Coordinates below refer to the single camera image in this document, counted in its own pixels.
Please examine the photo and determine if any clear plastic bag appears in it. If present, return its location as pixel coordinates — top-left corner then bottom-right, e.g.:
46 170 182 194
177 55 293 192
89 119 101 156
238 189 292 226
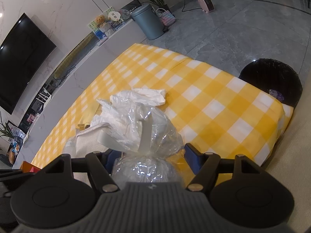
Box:
97 105 184 189

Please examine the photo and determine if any white tissue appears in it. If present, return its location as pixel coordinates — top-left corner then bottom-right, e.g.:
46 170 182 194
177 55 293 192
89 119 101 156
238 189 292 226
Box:
62 88 166 158

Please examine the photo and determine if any yellow microfiber cloth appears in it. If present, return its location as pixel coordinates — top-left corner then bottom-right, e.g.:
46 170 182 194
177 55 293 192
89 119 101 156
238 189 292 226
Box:
76 102 102 131

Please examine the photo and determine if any orange white storage box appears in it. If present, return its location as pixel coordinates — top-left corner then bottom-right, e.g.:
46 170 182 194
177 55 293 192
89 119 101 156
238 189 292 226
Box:
20 161 41 173

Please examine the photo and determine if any green plant in glass vase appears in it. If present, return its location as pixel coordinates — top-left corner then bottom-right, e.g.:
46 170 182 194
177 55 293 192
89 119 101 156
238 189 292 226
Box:
1 116 26 165

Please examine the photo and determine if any yellow checkered tablecloth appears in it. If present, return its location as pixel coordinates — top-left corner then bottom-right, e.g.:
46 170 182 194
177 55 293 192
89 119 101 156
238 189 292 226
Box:
32 44 294 168

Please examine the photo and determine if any white marble tv console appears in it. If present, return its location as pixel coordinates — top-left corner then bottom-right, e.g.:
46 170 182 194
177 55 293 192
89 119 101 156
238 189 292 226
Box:
13 20 146 169

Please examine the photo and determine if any white wifi router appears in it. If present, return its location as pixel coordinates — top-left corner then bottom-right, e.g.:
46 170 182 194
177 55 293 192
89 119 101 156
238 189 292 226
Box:
35 87 52 105

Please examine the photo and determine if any green illustrated card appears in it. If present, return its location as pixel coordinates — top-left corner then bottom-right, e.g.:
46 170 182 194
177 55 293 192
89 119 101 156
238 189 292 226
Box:
88 6 114 33

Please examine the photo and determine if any teddy bear bouquet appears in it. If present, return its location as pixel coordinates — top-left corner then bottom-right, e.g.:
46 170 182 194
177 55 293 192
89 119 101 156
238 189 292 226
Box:
94 15 111 33

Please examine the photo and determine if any round paper fan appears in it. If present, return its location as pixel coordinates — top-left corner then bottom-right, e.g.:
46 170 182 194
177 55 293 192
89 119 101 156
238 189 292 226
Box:
108 11 121 22

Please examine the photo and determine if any grey blue trash can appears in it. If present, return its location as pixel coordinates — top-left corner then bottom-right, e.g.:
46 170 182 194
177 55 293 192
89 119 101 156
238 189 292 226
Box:
131 4 164 40

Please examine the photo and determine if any pastel woven basket bag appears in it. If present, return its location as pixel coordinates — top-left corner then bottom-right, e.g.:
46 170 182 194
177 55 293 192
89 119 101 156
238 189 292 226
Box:
156 8 176 26

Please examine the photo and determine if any pink space heater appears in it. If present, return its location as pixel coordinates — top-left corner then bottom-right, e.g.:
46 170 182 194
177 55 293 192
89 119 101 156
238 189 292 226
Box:
198 0 215 13

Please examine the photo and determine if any black wall television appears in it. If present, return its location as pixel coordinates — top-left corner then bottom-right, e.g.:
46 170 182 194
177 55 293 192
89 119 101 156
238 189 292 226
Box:
0 13 56 114

